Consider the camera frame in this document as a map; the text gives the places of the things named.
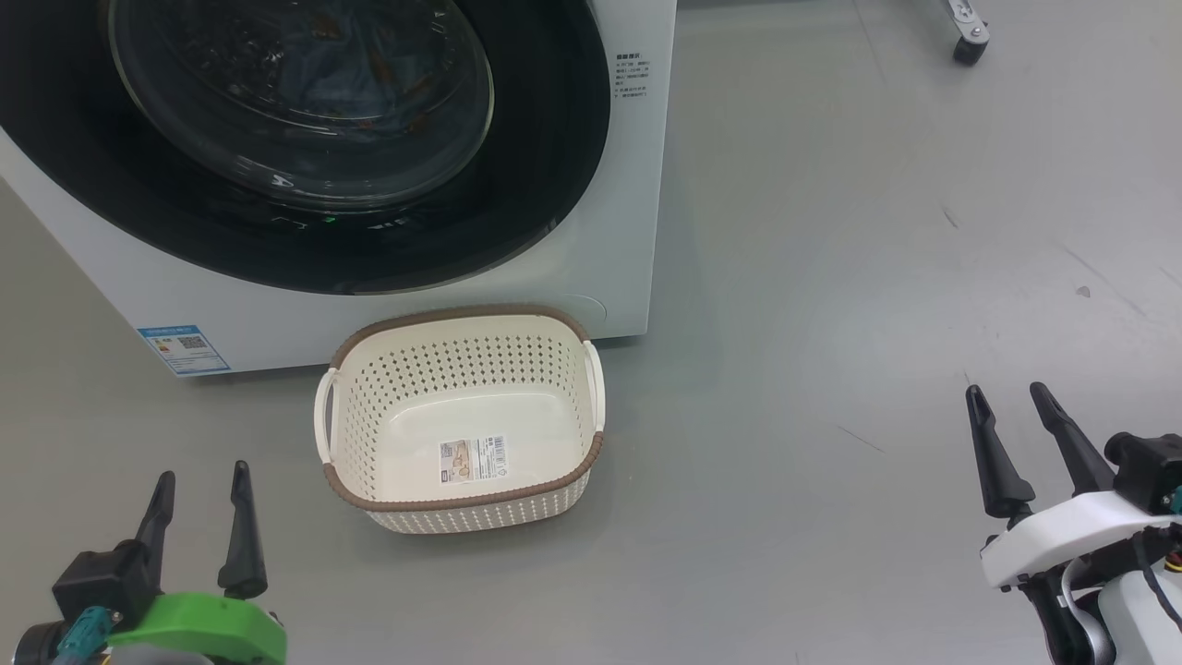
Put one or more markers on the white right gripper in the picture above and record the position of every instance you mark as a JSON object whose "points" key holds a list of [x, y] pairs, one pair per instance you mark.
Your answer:
{"points": [[1062, 540]]}

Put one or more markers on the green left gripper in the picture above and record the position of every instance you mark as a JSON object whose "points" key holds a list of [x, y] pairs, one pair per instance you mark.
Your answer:
{"points": [[212, 633]]}

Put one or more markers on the washing machine door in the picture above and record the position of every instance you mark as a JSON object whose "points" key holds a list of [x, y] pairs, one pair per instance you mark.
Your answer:
{"points": [[554, 185]]}

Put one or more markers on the white front-load washing machine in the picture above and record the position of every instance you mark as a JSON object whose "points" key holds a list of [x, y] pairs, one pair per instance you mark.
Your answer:
{"points": [[369, 314]]}

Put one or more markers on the blue energy label sticker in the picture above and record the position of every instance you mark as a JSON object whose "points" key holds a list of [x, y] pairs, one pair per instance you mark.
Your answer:
{"points": [[185, 349]]}

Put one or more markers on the paper product label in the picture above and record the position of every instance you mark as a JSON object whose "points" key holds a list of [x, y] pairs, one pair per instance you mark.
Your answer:
{"points": [[474, 459]]}

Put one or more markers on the white perforated basket brown rim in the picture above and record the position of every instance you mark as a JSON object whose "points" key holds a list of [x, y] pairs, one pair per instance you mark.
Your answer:
{"points": [[462, 379]]}

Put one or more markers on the grey stand leg with caster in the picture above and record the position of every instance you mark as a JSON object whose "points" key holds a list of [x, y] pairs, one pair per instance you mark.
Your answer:
{"points": [[968, 32]]}

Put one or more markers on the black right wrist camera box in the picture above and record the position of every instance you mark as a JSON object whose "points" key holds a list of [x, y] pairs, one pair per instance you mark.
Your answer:
{"points": [[1145, 471]]}

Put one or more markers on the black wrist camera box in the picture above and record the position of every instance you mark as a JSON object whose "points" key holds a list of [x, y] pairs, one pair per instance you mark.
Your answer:
{"points": [[102, 582], [1145, 471]]}

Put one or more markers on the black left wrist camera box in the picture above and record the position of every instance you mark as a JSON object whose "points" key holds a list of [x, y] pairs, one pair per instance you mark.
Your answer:
{"points": [[102, 582]]}

